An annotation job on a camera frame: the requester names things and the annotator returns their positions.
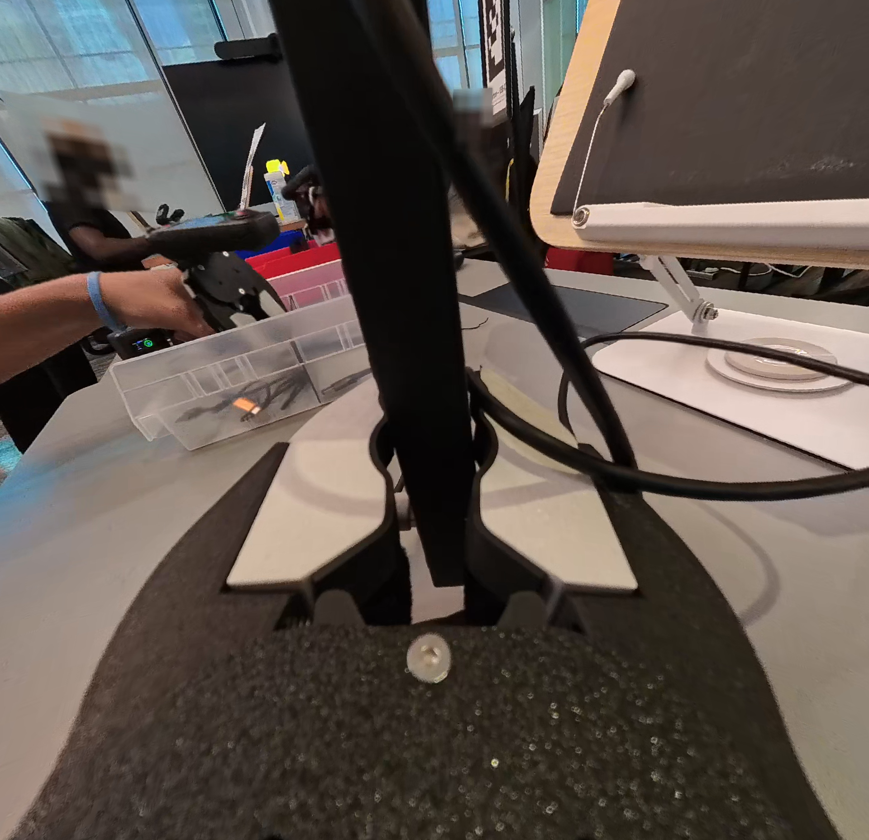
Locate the black device green lights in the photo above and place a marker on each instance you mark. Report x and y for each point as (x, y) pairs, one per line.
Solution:
(139, 344)

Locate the pale tape patch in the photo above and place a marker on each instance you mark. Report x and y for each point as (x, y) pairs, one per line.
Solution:
(523, 412)

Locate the blue plastic bin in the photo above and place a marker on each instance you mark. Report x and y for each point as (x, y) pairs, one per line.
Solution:
(293, 225)

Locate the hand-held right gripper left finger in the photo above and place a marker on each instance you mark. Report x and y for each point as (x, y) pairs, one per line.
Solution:
(319, 514)

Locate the person's left hand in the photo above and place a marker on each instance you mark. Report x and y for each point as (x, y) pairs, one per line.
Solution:
(153, 300)

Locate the red plastic bin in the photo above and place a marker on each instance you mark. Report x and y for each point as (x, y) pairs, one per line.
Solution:
(299, 255)

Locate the person's left forearm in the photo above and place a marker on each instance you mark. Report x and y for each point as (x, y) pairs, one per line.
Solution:
(47, 324)

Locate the clear plastic bin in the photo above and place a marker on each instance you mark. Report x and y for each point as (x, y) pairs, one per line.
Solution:
(203, 371)
(312, 287)

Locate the black white marker sign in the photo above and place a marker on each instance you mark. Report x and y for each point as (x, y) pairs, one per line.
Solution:
(493, 32)

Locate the black partition panel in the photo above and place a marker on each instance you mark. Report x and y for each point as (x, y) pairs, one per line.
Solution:
(224, 127)

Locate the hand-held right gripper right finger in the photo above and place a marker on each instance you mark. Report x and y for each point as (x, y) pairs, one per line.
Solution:
(557, 534)

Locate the white paper strip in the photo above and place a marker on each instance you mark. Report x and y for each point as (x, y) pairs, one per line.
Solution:
(250, 168)

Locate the grey desk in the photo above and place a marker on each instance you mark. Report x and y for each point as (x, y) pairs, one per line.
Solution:
(781, 582)

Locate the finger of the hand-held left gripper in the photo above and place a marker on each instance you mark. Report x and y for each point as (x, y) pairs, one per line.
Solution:
(268, 308)

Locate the black flat panel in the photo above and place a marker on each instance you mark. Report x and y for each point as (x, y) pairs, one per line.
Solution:
(713, 93)

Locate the blue wristband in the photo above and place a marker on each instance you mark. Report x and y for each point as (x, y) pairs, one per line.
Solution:
(98, 304)

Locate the white bottle yellow cap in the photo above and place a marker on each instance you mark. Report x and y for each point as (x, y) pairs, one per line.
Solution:
(280, 195)

